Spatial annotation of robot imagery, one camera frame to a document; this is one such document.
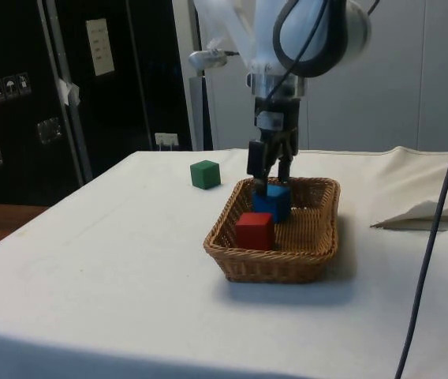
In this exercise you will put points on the silver cylindrical fixture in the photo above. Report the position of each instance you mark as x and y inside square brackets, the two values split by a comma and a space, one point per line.
[206, 59]

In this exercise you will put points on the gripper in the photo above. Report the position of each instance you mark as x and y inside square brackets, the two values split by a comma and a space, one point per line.
[277, 116]

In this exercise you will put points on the red cube block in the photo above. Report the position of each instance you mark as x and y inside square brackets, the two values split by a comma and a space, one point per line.
[253, 233]

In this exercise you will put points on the wicker basket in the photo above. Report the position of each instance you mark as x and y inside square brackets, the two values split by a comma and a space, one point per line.
[310, 237]

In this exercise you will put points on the blue cube block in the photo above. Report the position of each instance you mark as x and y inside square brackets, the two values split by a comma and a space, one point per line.
[275, 205]

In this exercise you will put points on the black cabinet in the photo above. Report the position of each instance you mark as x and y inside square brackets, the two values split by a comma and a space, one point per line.
[19, 118]

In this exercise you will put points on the green cube block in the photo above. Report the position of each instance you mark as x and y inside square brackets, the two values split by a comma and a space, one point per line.
[204, 175]

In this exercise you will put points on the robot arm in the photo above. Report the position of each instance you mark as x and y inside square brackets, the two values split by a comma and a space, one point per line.
[310, 35]

